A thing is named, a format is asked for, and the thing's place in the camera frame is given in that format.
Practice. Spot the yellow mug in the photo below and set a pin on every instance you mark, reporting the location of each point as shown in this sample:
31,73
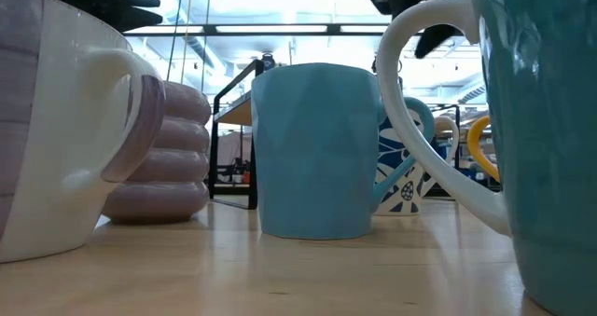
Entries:
473,143

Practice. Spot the lilac and white mug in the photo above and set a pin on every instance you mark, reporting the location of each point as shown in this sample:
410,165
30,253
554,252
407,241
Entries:
60,143

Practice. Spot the blue and white floral mug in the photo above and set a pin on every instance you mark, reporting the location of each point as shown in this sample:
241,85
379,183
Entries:
406,195

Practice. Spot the light blue faceted mug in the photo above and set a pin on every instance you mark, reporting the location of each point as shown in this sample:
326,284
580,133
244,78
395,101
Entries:
317,157

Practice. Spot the black-framed wooden shelf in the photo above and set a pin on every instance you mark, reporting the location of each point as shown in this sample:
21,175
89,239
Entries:
235,113

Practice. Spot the white hanging cloth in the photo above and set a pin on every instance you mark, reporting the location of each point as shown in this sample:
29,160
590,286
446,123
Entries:
233,148

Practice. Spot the black overhead frame beam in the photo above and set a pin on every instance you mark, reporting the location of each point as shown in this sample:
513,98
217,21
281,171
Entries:
333,29

